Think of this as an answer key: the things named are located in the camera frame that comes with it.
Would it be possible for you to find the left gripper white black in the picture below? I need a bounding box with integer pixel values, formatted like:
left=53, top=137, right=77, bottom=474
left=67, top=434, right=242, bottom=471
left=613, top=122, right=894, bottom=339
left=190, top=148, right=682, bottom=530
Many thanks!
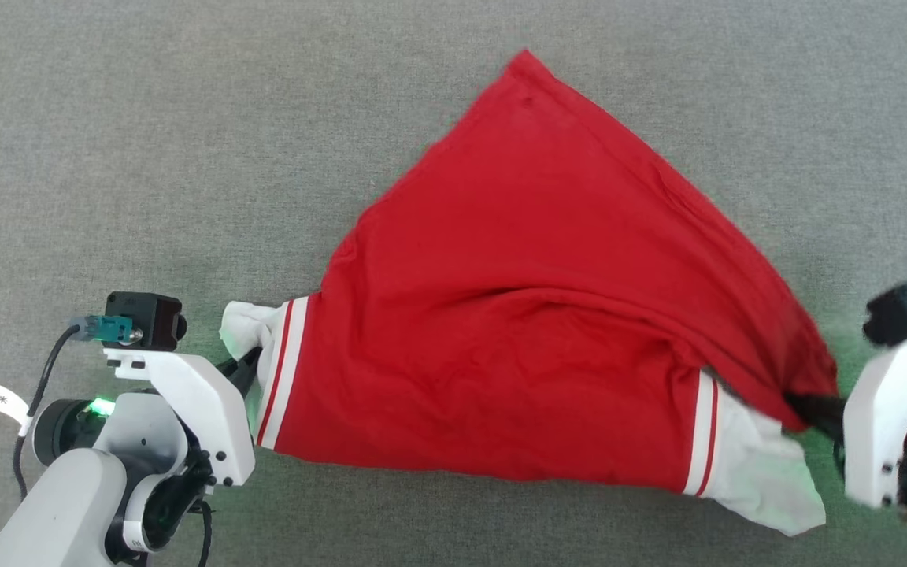
left=103, top=348, right=263, bottom=487

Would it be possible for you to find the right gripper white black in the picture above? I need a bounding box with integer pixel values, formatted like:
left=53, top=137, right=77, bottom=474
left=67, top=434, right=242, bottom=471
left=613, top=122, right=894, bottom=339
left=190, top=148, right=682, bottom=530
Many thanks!
left=784, top=327, right=907, bottom=509

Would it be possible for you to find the red garment with white trim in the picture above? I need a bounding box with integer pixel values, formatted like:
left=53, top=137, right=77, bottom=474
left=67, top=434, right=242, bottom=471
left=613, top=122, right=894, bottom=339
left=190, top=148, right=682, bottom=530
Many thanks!
left=220, top=49, right=840, bottom=538

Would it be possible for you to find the black cable with teal plug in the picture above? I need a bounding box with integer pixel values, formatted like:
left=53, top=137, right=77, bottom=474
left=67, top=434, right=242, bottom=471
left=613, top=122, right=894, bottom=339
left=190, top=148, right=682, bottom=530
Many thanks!
left=13, top=315, right=136, bottom=502

